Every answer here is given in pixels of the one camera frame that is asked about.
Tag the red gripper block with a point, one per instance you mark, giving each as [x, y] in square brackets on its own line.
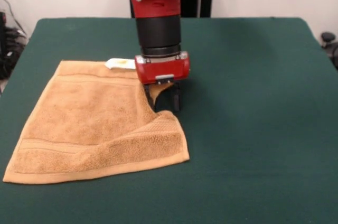
[162, 69]

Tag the tan terry towel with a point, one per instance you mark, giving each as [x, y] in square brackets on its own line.
[87, 129]

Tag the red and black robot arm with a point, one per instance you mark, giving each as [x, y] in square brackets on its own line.
[158, 10]

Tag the dark green table cloth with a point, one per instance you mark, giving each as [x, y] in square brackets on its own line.
[264, 142]

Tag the black equipment pile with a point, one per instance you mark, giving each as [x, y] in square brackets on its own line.
[10, 49]

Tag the grey office chair base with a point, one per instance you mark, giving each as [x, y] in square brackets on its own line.
[330, 44]

